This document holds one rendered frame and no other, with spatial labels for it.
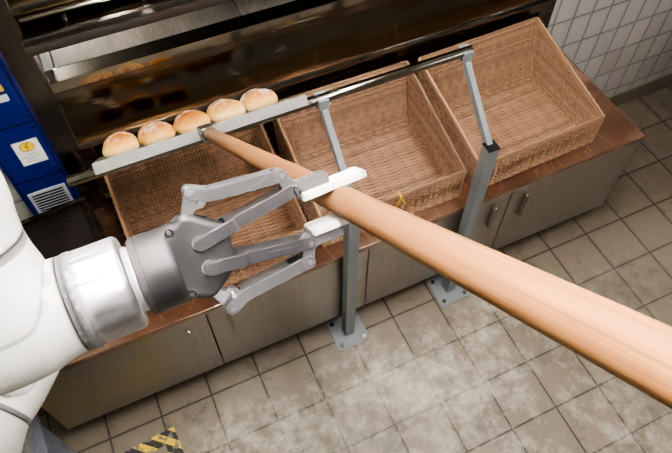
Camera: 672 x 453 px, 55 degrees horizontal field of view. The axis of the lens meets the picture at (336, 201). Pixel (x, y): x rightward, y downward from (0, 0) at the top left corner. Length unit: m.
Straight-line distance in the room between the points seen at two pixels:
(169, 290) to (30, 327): 0.11
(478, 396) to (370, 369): 0.43
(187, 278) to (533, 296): 0.36
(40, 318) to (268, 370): 2.12
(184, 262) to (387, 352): 2.12
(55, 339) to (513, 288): 0.38
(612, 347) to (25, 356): 0.45
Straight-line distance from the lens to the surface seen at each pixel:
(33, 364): 0.60
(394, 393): 2.63
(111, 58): 2.06
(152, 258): 0.58
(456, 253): 0.41
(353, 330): 2.68
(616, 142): 2.74
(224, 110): 1.84
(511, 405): 2.69
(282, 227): 2.27
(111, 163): 1.61
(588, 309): 0.32
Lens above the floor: 2.48
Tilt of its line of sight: 55 degrees down
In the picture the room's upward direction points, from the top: straight up
